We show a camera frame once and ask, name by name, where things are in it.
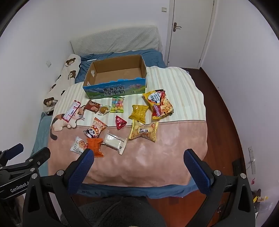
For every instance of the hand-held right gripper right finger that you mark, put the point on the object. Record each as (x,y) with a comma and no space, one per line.
(196,172)

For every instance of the panda print snack packet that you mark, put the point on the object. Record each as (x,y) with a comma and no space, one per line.
(91,132)

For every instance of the white textured pillow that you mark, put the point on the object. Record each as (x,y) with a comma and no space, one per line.
(117,40)

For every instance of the striped cat print blanket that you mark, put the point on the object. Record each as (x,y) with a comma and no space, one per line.
(141,161)

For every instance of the brown cookie packet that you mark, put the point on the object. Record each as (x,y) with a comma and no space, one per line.
(92,106)

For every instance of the small cake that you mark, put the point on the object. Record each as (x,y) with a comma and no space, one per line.
(104,109)

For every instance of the large yellow noodle packet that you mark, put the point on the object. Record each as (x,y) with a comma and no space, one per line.
(159,104)

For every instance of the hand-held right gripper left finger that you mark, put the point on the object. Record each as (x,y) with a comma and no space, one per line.
(81,172)

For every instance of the cardboard box with blue print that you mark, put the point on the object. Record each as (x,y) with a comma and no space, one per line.
(115,72)

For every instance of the colourful candy bag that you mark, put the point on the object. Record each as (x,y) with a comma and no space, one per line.
(117,104)

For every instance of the small yellow chips packet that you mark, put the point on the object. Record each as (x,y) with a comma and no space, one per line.
(138,112)

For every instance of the red triangular snack packet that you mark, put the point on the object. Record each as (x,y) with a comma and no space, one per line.
(120,122)

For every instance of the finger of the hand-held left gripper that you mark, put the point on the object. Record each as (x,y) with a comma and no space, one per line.
(16,148)
(41,155)

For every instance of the small white stick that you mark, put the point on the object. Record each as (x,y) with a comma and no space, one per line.
(91,60)

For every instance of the bear print long pillow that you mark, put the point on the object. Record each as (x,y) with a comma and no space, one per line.
(65,76)

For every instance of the yellow bun packet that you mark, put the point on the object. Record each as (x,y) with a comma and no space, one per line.
(143,131)

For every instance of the red white long snack packet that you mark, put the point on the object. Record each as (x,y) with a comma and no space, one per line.
(72,110)

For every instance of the white door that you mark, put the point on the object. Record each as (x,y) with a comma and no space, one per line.
(191,43)

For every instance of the orange red snack packet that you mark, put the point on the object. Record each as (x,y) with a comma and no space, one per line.
(100,125)

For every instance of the person's dark fleece clothing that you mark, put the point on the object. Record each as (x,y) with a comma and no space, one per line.
(122,211)

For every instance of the white cookie packet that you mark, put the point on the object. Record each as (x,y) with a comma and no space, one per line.
(78,145)

